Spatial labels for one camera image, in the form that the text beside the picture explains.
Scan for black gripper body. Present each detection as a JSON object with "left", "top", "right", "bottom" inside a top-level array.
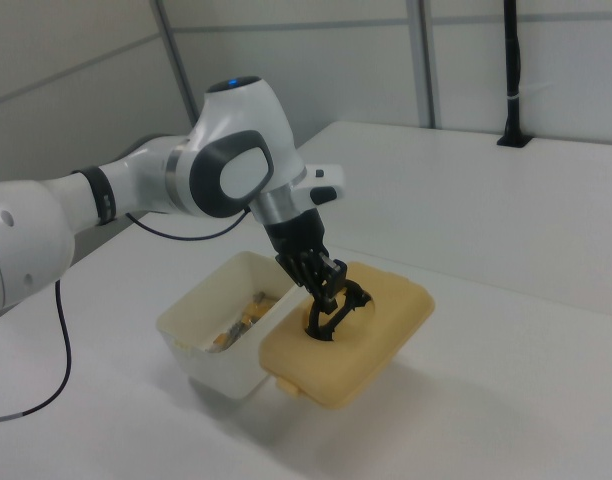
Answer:
[{"left": 262, "top": 208, "right": 333, "bottom": 262}]

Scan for black lid handle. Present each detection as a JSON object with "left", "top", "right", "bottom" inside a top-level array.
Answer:
[{"left": 304, "top": 279, "right": 377, "bottom": 344}]

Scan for beige tool case lid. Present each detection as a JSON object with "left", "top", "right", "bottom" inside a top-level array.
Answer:
[{"left": 258, "top": 260, "right": 436, "bottom": 412}]

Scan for white plastic tool case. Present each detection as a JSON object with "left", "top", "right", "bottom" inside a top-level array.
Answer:
[{"left": 155, "top": 250, "right": 312, "bottom": 402}]

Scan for grey partition post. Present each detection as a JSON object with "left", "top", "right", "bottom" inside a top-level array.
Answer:
[
  {"left": 153, "top": 0, "right": 200, "bottom": 129},
  {"left": 414, "top": 0, "right": 441, "bottom": 130}
]

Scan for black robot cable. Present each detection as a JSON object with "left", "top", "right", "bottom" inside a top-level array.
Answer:
[{"left": 0, "top": 207, "right": 252, "bottom": 425}]

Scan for black cable post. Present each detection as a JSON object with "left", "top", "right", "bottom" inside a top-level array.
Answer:
[{"left": 495, "top": 0, "right": 535, "bottom": 149}]

